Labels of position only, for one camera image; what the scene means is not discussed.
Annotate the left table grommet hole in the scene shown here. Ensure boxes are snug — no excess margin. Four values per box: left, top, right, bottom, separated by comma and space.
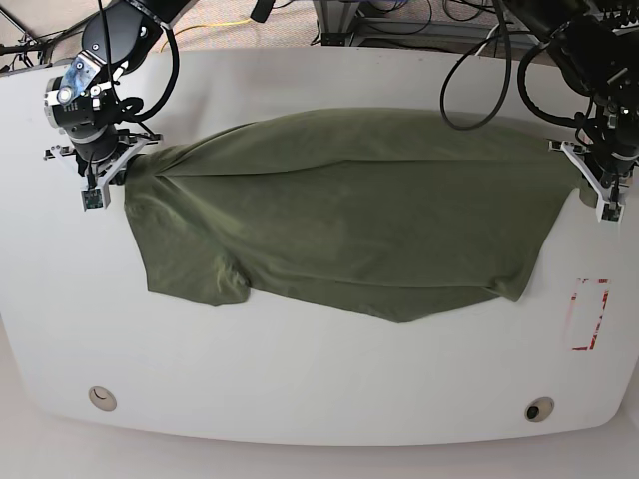
88, 386, 117, 412

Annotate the red tape rectangle marking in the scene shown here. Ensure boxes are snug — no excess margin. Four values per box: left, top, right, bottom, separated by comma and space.
564, 278, 611, 351

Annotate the table grommet hole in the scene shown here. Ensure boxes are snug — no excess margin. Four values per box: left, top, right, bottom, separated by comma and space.
88, 386, 117, 412
524, 397, 554, 423

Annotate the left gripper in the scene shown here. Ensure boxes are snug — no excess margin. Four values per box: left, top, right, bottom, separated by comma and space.
547, 94, 638, 210

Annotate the white power strip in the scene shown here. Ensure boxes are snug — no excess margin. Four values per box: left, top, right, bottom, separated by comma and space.
606, 11, 638, 35

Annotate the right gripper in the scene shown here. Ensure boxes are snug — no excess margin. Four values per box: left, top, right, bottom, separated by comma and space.
44, 52, 163, 193

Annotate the yellow cable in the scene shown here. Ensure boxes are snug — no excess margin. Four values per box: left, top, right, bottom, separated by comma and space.
159, 17, 251, 54

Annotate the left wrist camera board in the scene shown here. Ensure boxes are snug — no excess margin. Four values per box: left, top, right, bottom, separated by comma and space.
596, 202, 625, 224

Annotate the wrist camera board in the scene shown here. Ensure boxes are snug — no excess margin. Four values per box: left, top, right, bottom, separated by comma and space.
81, 188, 111, 212
596, 202, 625, 224

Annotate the right table grommet hole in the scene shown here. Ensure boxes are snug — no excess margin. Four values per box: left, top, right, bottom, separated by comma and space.
524, 397, 554, 423

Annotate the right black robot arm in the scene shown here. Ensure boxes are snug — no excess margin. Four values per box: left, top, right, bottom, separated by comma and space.
44, 1, 196, 197

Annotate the olive green T-shirt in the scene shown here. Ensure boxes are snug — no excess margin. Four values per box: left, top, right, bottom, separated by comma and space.
124, 109, 595, 323

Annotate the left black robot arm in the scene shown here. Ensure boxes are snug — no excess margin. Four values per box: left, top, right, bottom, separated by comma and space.
506, 1, 638, 222

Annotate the aluminium frame base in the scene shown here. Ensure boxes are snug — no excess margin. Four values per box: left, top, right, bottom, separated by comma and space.
313, 0, 359, 47

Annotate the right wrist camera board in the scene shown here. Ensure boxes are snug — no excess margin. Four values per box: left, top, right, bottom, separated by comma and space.
81, 188, 111, 212

